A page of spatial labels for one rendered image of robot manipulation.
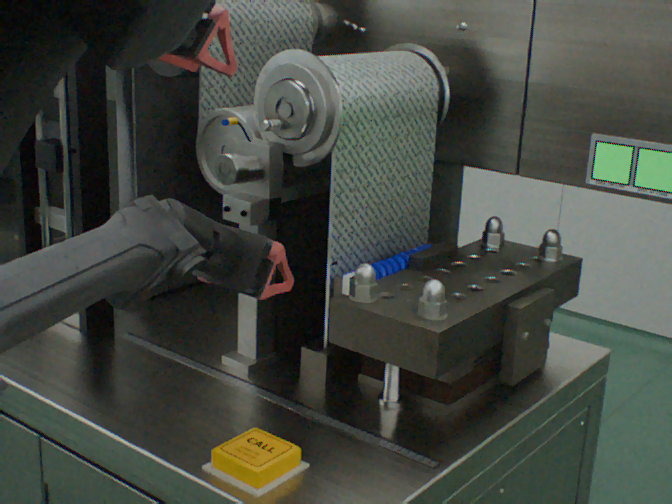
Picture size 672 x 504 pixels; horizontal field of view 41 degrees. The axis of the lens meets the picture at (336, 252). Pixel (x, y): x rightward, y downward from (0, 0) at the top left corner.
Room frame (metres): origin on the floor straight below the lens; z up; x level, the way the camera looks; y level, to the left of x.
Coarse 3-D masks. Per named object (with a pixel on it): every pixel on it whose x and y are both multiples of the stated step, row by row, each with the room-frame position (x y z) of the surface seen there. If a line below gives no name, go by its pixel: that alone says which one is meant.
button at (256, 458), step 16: (256, 432) 0.90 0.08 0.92; (224, 448) 0.86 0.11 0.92; (240, 448) 0.87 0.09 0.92; (256, 448) 0.87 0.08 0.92; (272, 448) 0.87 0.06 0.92; (288, 448) 0.87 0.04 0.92; (224, 464) 0.85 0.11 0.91; (240, 464) 0.84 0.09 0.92; (256, 464) 0.83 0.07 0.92; (272, 464) 0.84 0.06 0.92; (288, 464) 0.86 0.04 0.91; (240, 480) 0.83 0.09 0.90; (256, 480) 0.82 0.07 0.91; (272, 480) 0.84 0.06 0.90
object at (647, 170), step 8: (640, 152) 1.20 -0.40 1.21; (648, 152) 1.19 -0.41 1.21; (656, 152) 1.19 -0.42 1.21; (640, 160) 1.20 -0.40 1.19; (648, 160) 1.19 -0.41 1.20; (656, 160) 1.18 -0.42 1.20; (664, 160) 1.18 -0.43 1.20; (640, 168) 1.20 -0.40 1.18; (648, 168) 1.19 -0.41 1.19; (656, 168) 1.18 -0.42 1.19; (664, 168) 1.18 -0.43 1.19; (640, 176) 1.20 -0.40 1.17; (648, 176) 1.19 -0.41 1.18; (656, 176) 1.18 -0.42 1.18; (664, 176) 1.18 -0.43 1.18; (640, 184) 1.19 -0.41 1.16; (648, 184) 1.19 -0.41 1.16; (656, 184) 1.18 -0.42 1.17; (664, 184) 1.18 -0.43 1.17
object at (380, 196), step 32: (352, 160) 1.15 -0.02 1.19; (384, 160) 1.20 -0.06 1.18; (416, 160) 1.27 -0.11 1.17; (352, 192) 1.15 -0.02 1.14; (384, 192) 1.21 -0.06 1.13; (416, 192) 1.27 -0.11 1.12; (352, 224) 1.15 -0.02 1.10; (384, 224) 1.21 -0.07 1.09; (416, 224) 1.28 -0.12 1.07; (352, 256) 1.16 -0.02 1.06; (384, 256) 1.22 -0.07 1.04
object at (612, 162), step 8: (600, 144) 1.23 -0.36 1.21; (608, 144) 1.23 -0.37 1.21; (600, 152) 1.23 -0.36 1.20; (608, 152) 1.23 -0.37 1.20; (616, 152) 1.22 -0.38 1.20; (624, 152) 1.21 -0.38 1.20; (600, 160) 1.23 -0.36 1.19; (608, 160) 1.22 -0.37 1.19; (616, 160) 1.22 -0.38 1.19; (624, 160) 1.21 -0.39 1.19; (600, 168) 1.23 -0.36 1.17; (608, 168) 1.22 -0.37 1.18; (616, 168) 1.22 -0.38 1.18; (624, 168) 1.21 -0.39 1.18; (600, 176) 1.23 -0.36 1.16; (608, 176) 1.22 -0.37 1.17; (616, 176) 1.22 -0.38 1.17; (624, 176) 1.21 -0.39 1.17
